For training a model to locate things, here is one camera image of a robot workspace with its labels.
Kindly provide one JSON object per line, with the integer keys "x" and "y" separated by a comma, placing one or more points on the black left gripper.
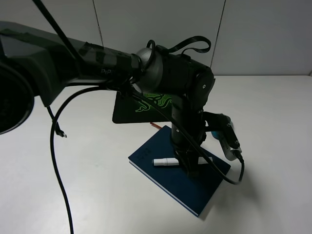
{"x": 188, "y": 114}

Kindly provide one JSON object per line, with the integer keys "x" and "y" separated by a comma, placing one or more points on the white marker pen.
{"x": 163, "y": 162}

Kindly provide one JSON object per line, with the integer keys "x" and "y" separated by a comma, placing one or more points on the teal and grey computer mouse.
{"x": 216, "y": 134}

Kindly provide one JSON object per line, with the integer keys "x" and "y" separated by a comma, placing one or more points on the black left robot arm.
{"x": 39, "y": 63}

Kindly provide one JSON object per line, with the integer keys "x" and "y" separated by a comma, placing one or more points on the dark blue notebook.
{"x": 192, "y": 193}

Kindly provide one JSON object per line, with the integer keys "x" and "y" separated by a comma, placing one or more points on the black green Razer mouse pad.
{"x": 129, "y": 110}

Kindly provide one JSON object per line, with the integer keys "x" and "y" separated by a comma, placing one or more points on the red bookmark ribbon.
{"x": 155, "y": 125}

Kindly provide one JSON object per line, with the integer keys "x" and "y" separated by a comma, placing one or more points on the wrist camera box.
{"x": 227, "y": 137}

